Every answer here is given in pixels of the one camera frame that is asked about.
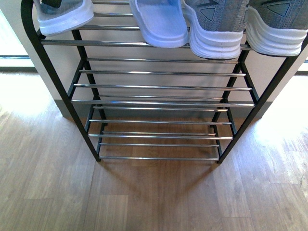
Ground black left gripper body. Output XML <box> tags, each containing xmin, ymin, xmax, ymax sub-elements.
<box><xmin>42</xmin><ymin>0</ymin><xmax>62</xmax><ymax>8</ymax></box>

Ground light blue slipper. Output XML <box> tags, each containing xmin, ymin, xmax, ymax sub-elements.
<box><xmin>129</xmin><ymin>0</ymin><xmax>188</xmax><ymax>48</ymax></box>
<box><xmin>34</xmin><ymin>0</ymin><xmax>94</xmax><ymax>37</ymax></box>

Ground grey knit sneaker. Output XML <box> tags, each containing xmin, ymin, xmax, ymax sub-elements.
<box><xmin>246</xmin><ymin>0</ymin><xmax>308</xmax><ymax>57</ymax></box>
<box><xmin>182</xmin><ymin>0</ymin><xmax>249</xmax><ymax>60</ymax></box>

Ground black metal shoe rack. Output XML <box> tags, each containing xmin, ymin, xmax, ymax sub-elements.
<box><xmin>21</xmin><ymin>0</ymin><xmax>298</xmax><ymax>163</ymax></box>

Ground left window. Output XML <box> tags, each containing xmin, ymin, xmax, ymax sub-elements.
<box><xmin>0</xmin><ymin>11</ymin><xmax>37</xmax><ymax>73</ymax></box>

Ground window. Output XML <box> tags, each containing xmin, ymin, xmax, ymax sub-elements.
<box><xmin>0</xmin><ymin>11</ymin><xmax>37</xmax><ymax>73</ymax></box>
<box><xmin>295</xmin><ymin>47</ymin><xmax>308</xmax><ymax>76</ymax></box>

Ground right window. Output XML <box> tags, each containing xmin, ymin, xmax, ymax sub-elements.
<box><xmin>295</xmin><ymin>47</ymin><xmax>308</xmax><ymax>76</ymax></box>

